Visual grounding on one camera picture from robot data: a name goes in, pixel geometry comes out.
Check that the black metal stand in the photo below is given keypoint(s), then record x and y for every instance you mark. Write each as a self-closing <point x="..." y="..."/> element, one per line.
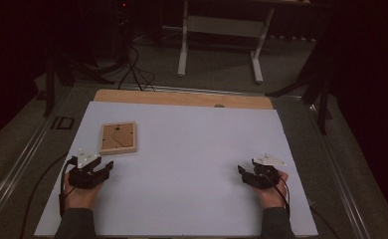
<point x="51" y="89"/>

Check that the small wooden board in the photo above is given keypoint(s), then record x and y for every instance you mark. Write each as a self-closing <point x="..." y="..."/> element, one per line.
<point x="118" y="137"/>

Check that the metal floor strip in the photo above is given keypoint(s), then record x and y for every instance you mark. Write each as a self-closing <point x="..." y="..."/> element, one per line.
<point x="215" y="91"/>

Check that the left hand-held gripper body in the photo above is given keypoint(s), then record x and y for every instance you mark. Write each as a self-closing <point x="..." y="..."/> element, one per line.
<point x="84" y="177"/>

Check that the white table mat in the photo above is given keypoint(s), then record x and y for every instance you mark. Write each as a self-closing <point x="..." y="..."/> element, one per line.
<point x="188" y="149"/>

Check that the person's left hand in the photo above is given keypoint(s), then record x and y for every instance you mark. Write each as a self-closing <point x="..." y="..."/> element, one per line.
<point x="81" y="197"/>

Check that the black floor socket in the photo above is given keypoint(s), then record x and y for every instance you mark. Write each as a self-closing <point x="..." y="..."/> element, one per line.
<point x="63" y="122"/>

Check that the person's right hand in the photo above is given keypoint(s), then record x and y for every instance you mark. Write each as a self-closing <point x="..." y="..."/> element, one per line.
<point x="274" y="195"/>

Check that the metal floor rail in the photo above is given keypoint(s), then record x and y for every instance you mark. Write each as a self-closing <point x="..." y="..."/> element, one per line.
<point x="14" y="172"/>
<point x="343" y="179"/>

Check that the black tripod stand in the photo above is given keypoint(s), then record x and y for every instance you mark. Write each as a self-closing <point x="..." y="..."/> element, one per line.
<point x="321" y="96"/>

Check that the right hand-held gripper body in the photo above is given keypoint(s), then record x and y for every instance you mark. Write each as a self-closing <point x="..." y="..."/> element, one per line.
<point x="264" y="176"/>

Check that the white metal desk frame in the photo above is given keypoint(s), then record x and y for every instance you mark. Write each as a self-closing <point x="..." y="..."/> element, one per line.
<point x="222" y="26"/>

